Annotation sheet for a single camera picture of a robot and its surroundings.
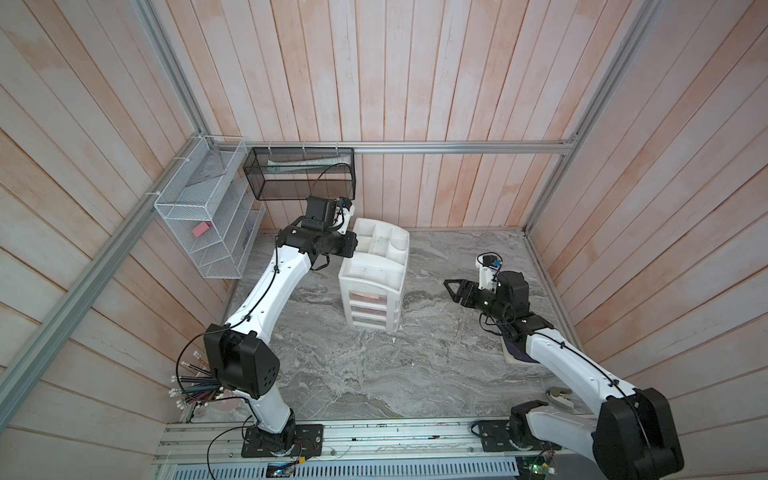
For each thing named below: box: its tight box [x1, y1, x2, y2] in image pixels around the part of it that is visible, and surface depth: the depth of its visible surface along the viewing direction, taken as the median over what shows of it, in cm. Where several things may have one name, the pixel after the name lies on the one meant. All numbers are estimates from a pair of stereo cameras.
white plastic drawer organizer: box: [338, 218, 410, 333], surface depth 85 cm
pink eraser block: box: [191, 221, 212, 238], surface depth 83 cm
